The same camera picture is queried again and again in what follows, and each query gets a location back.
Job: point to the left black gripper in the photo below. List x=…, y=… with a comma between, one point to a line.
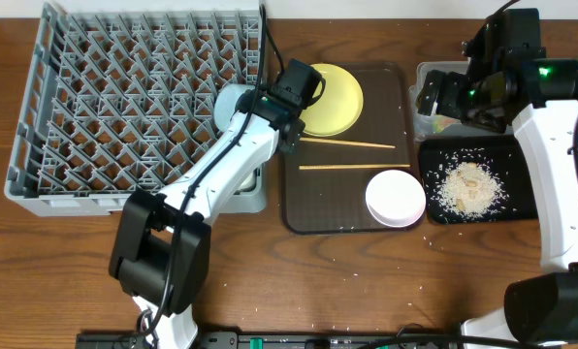
x=315, y=83

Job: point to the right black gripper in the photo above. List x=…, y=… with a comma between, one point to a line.
x=452, y=84

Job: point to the wooden chopstick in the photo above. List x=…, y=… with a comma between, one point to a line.
x=352, y=167
x=347, y=143

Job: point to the light blue bowl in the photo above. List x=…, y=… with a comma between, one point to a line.
x=225, y=104

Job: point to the yellow plate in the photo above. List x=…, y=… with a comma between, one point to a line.
x=340, y=105

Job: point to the white paper cup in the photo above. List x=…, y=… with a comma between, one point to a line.
x=249, y=183

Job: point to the wrapper waste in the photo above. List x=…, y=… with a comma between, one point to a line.
x=440, y=123

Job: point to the white pink-rimmed bowl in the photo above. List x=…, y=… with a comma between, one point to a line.
x=395, y=199

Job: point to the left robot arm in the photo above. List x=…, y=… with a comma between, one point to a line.
x=161, y=251

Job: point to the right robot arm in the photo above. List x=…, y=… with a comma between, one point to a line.
x=542, y=312

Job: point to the clear plastic waste bin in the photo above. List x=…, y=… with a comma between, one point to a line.
x=423, y=124

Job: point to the black waste tray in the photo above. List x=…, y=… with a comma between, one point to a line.
x=508, y=162

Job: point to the dark brown serving tray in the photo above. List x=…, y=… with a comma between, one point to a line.
x=333, y=201

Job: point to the rice and food scraps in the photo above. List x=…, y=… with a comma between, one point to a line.
x=461, y=187

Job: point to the grey plastic dish rack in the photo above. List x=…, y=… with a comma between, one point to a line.
x=116, y=102

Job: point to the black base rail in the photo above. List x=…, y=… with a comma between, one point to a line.
x=227, y=340

